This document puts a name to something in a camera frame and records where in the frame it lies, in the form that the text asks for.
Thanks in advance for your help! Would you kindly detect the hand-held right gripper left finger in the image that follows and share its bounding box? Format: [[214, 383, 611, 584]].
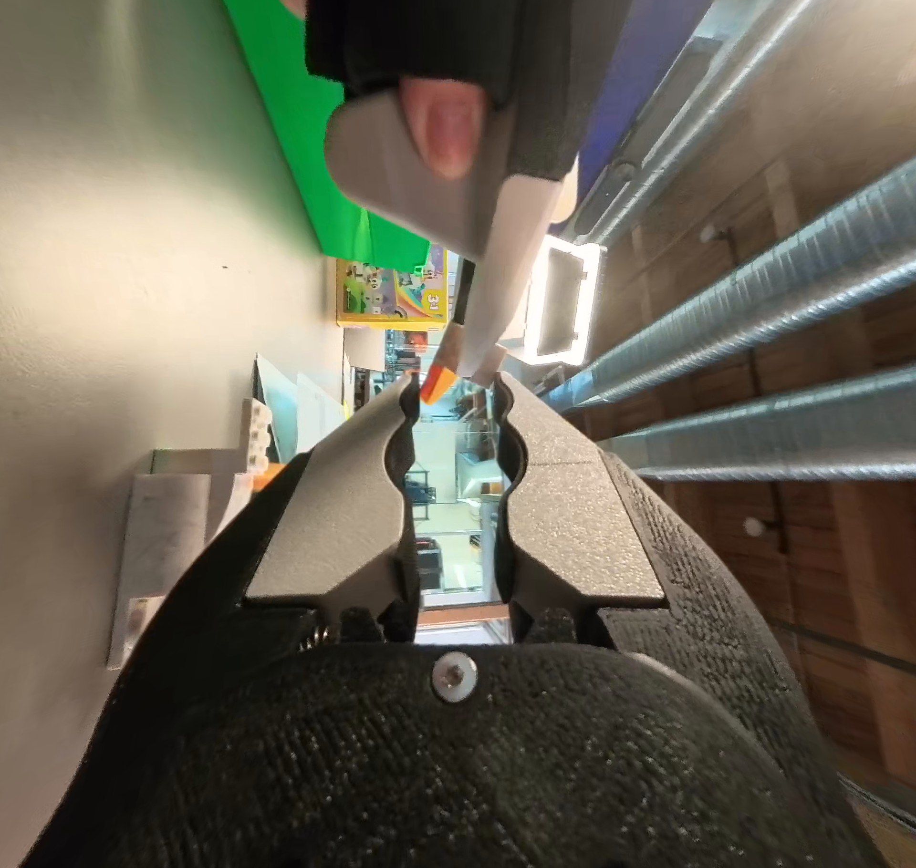
[[245, 373, 423, 644]]

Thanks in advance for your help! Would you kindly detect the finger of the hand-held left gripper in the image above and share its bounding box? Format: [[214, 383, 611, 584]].
[[457, 174, 570, 384], [428, 258, 478, 377]]

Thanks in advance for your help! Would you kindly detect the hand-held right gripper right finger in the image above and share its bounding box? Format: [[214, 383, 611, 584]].
[[494, 372, 671, 644]]

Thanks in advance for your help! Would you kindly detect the orange lego piece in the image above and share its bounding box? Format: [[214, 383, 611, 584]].
[[421, 363, 459, 405]]

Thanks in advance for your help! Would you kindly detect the yellow lego set box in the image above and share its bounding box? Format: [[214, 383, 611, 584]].
[[336, 244, 449, 330]]

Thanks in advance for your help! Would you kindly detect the white and orange lego assembly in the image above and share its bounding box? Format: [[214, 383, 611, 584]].
[[242, 397, 280, 486]]

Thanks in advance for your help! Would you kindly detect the person's left hand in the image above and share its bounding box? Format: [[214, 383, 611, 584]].
[[215, 0, 496, 181]]

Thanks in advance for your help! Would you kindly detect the rectangular light panel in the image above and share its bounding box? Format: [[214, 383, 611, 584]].
[[524, 235, 608, 367]]

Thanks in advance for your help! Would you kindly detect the stack of instruction booklets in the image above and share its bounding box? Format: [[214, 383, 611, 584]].
[[254, 353, 346, 457]]

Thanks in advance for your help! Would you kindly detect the open instruction booklet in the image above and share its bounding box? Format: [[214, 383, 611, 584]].
[[107, 449, 253, 671]]

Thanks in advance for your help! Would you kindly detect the green plastic bin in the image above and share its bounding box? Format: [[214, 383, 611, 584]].
[[206, 0, 432, 277]]

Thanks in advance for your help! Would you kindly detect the silver ceiling duct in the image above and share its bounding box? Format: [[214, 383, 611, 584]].
[[544, 163, 916, 411], [600, 366, 916, 484], [593, 0, 856, 243]]

